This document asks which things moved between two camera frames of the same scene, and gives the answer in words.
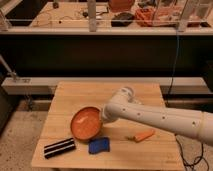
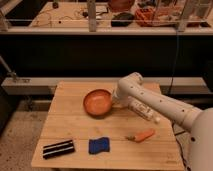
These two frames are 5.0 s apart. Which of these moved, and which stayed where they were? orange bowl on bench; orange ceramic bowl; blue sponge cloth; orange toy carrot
Moved: orange ceramic bowl
Stayed: orange toy carrot; orange bowl on bench; blue sponge cloth
